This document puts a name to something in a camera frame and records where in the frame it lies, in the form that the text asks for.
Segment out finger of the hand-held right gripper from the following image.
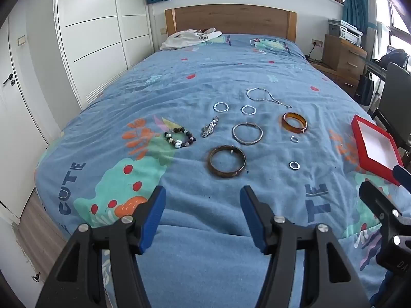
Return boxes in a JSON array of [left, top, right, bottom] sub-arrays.
[[392, 164, 411, 196], [359, 180, 411, 232]]

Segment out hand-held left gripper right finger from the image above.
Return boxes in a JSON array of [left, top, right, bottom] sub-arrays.
[[240, 185, 373, 308]]

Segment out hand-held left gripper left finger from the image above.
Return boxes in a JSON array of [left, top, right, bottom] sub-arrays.
[[35, 185, 167, 308]]

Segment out red box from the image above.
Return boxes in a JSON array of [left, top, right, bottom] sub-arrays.
[[351, 114, 404, 187]]

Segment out dark brown bangle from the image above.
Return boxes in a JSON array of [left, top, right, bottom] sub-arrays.
[[207, 145, 247, 178]]

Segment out thin silver bangle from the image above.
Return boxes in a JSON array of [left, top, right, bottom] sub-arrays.
[[232, 122, 264, 145]]

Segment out beaded bracelet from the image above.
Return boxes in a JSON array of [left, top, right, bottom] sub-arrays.
[[164, 127, 196, 149]]

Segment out amber bangle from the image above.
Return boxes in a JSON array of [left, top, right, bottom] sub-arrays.
[[282, 112, 309, 134]]

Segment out black chair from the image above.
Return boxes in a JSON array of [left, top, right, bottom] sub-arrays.
[[372, 62, 411, 148]]

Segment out black bag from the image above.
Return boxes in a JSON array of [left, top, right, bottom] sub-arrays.
[[356, 74, 375, 106]]

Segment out dark backpack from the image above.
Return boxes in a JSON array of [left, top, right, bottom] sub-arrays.
[[379, 49, 410, 71]]

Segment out wooden nightstand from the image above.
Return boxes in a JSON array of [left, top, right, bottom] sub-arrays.
[[310, 61, 360, 98]]

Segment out wooden dresser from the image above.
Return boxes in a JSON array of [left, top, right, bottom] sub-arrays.
[[323, 34, 368, 81]]

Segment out blue printed blanket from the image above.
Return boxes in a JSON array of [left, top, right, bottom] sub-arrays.
[[34, 34, 411, 308]]

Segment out white printer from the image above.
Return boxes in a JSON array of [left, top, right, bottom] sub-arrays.
[[328, 19, 363, 44]]

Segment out white door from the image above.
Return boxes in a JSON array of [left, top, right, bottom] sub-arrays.
[[0, 16, 61, 219]]

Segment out white garment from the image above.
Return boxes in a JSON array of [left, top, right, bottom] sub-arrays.
[[160, 28, 223, 51]]

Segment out white wardrobe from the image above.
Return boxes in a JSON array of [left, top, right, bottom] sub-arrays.
[[53, 0, 155, 111]]

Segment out wooden headboard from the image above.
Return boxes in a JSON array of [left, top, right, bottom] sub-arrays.
[[165, 5, 297, 42]]

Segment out silver chain necklace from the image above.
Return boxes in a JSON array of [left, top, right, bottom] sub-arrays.
[[246, 87, 293, 109]]

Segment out black power cable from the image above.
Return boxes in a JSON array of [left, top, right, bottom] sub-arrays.
[[305, 45, 322, 61]]

